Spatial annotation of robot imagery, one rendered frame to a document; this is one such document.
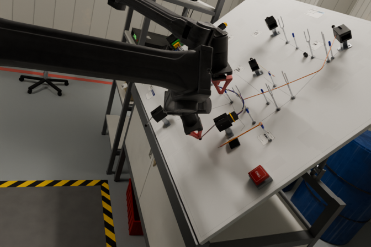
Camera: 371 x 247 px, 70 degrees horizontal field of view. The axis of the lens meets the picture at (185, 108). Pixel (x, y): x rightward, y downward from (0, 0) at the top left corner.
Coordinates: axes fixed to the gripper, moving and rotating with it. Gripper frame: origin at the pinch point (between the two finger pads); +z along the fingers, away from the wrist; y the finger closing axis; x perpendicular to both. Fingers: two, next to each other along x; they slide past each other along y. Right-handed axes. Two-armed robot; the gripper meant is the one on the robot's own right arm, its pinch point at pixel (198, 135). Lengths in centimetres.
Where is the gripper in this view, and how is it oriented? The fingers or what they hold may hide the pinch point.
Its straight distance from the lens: 105.2
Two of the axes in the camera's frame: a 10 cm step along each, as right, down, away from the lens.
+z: 3.4, 6.9, 6.3
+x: -9.3, 3.6, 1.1
